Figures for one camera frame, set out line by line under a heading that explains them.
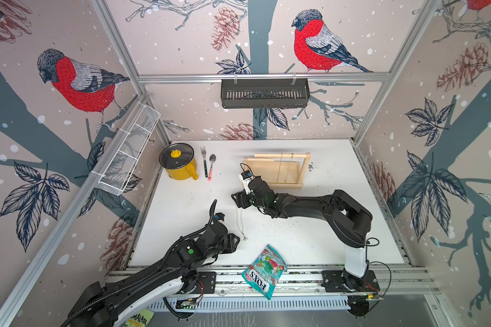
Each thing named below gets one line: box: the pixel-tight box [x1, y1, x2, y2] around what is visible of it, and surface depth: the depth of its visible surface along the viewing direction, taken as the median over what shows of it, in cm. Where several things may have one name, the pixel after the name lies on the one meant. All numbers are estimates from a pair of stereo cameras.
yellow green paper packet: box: [123, 307, 155, 327], surface depth 68 cm
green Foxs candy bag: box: [241, 243, 288, 300], surface depth 75 cm
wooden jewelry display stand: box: [243, 152, 311, 190], surface depth 102 cm
